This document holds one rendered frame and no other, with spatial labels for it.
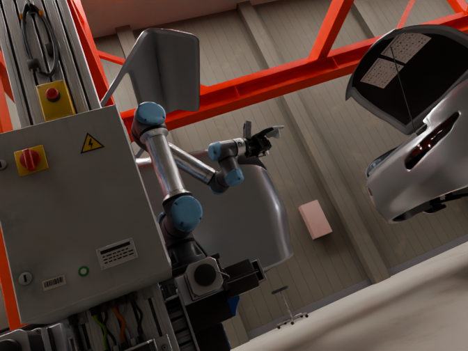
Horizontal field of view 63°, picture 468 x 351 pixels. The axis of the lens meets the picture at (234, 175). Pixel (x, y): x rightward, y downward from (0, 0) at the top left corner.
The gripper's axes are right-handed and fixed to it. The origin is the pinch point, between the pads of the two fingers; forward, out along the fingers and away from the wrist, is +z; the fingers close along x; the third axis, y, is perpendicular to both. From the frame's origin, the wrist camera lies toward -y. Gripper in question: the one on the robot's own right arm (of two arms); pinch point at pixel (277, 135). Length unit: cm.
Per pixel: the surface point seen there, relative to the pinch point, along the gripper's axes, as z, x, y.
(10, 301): -121, -80, 11
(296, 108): 397, -371, -292
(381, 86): 275, -117, -115
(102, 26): 93, -397, -586
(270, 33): 437, -351, -494
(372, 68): 251, -98, -125
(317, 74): 285, -191, -211
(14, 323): -121, -81, 21
